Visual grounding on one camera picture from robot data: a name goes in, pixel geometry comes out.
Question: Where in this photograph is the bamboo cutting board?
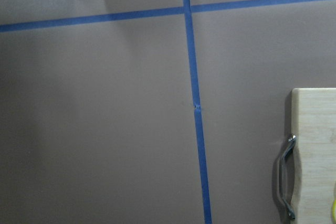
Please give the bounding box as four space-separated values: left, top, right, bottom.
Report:
278 88 335 223

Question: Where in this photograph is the upper lemon slice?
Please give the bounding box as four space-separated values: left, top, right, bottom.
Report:
331 199 336 224

